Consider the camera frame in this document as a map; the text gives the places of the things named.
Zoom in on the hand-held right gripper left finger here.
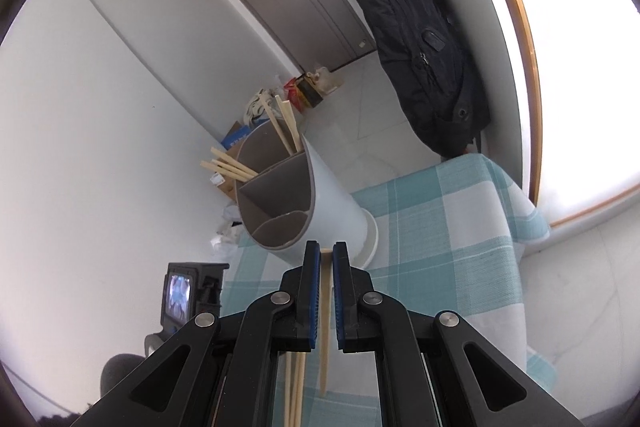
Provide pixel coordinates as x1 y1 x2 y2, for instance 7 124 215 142
67 241 322 427

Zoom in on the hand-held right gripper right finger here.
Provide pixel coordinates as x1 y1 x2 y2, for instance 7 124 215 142
332 241 587 427

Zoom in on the light wooden chopstick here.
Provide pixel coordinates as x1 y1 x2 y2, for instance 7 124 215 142
272 96 297 156
214 158 255 180
320 248 335 395
280 100 304 152
199 160 248 182
210 147 257 176

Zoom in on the pile of wooden chopsticks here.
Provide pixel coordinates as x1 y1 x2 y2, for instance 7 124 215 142
284 351 307 427

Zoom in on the white divided utensil holder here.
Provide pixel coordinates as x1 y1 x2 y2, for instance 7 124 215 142
234 123 379 268

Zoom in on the white plastic bag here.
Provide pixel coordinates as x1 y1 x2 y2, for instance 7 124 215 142
212 219 246 253

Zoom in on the brown cardboard box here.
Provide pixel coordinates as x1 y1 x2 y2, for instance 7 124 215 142
209 174 241 202

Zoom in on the teal plaid tablecloth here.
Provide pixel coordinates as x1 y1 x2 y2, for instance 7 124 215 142
220 152 558 427

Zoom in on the blue cardboard box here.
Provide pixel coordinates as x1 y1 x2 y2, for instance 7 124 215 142
221 119 261 150

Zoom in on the beige folded cloth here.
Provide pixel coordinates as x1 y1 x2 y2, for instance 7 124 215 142
243 89 281 128

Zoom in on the clear plastic bag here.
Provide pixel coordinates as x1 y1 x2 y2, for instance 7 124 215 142
312 66 346 94

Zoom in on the black backpack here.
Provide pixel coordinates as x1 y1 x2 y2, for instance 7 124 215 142
340 0 492 158

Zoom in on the grey door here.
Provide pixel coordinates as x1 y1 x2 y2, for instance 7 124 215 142
200 0 376 75

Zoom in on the bright window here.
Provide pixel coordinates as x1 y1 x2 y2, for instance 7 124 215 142
460 0 640 228

